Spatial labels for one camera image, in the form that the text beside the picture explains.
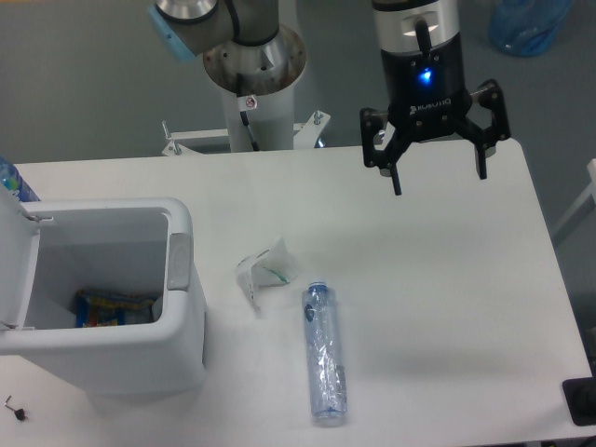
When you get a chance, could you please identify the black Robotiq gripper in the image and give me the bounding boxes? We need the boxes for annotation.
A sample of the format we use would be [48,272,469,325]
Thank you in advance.
[359,42,511,196]

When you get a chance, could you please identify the white frame at right edge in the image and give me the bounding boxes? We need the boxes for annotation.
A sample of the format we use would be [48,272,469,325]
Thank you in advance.
[551,158,595,248]

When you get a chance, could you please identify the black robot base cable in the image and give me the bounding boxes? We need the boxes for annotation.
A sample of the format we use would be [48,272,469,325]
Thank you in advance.
[235,73,261,153]

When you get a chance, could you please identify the white trash can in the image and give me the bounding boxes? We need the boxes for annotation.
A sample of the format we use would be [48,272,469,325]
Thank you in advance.
[1,191,206,395]

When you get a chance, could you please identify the clear plastic water bottle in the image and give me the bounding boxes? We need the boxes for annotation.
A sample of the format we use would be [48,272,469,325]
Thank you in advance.
[302,278,347,427]

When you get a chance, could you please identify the clear plastic wrapper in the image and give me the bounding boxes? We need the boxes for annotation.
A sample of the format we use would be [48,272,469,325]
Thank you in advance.
[235,237,299,313]

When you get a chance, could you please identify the blue labelled bottle at edge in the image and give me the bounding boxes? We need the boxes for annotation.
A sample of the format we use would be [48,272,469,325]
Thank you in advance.
[0,156,40,202]

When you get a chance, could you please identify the blue plastic bag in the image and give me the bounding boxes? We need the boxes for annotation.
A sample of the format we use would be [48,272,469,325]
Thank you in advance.
[488,0,574,58]

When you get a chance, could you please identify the black device at table edge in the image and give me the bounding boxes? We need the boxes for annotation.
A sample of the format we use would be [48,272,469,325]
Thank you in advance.
[562,377,595,427]

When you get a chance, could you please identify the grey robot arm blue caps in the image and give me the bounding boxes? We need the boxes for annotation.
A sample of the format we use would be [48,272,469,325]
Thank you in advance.
[148,1,510,182]

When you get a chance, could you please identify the blue snack wrapper in bin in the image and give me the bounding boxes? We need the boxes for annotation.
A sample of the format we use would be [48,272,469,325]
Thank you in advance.
[74,290,159,328]

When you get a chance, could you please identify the small black allen key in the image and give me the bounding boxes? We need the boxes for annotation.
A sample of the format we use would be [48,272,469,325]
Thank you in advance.
[4,396,15,412]

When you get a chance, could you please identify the white pedestal foot brackets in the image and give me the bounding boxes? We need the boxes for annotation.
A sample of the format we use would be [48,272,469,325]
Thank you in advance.
[161,110,332,156]

